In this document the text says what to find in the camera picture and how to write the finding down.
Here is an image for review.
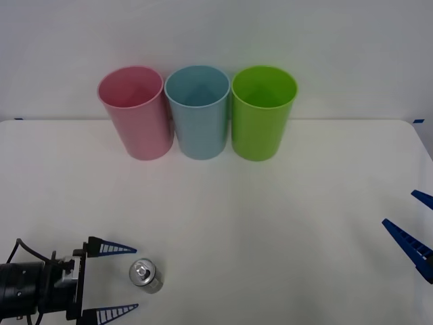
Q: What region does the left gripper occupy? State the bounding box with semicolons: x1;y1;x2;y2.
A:
37;236;139;325

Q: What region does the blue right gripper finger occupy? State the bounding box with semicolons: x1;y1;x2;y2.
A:
411;190;433;210
381;218;433;285

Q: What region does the silver drink can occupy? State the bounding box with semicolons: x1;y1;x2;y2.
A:
129;258;164;295

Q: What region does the pink plastic bin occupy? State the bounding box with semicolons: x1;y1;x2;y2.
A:
97;65;175;161

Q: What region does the pale blue plastic bin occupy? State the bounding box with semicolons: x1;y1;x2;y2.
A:
164;65;232;160

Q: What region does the green plastic bin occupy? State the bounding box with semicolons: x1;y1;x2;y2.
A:
231;65;298;162

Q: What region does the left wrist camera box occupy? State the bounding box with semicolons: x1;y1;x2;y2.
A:
55;257;82;288

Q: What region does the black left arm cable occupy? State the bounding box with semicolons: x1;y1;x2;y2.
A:
5;238;68;272

